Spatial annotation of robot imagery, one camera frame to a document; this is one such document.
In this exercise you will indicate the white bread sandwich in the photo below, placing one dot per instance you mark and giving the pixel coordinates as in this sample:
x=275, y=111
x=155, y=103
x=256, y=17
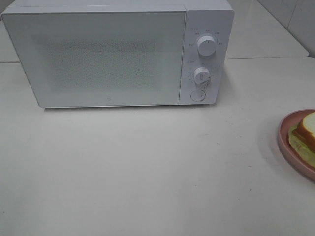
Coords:
x=302, y=138

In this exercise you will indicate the white microwave oven body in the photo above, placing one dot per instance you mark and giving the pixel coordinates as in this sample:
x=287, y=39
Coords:
x=202, y=17

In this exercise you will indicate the white microwave door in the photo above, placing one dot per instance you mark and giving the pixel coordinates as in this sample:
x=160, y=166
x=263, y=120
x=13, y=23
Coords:
x=100, y=59

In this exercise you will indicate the pink round plate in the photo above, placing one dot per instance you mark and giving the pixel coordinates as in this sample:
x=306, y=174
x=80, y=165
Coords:
x=288, y=152

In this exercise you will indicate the upper white power knob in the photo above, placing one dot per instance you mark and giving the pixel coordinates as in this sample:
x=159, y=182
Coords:
x=206, y=45

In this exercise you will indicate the lower white timer knob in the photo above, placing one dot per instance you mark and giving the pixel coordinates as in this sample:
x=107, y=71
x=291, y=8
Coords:
x=201, y=76

